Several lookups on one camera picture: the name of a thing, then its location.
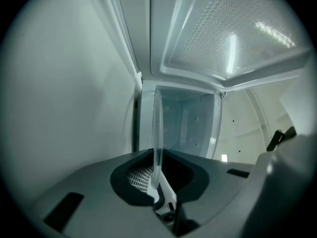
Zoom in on white microwave oven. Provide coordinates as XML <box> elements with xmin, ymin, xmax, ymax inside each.
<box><xmin>99</xmin><ymin>0</ymin><xmax>313</xmax><ymax>160</ymax></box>

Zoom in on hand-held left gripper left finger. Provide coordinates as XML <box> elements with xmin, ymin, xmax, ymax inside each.
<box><xmin>37</xmin><ymin>148</ymin><xmax>174</xmax><ymax>238</ymax></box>

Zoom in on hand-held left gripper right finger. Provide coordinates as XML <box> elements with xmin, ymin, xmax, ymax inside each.
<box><xmin>162</xmin><ymin>149</ymin><xmax>255</xmax><ymax>238</ymax></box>

